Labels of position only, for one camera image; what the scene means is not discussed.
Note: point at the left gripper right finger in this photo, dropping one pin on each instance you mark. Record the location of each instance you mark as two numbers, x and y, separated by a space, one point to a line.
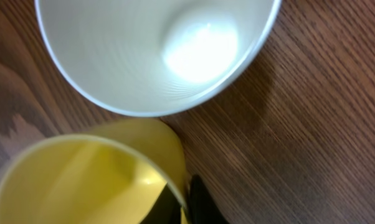
202 207

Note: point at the yellow plastic cup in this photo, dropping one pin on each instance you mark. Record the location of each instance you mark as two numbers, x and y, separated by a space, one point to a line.
111 174

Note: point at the pale green plastic cup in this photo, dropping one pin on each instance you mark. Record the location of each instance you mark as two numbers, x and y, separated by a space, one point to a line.
150 58

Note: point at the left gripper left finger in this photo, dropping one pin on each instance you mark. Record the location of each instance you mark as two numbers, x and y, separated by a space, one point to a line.
166 209

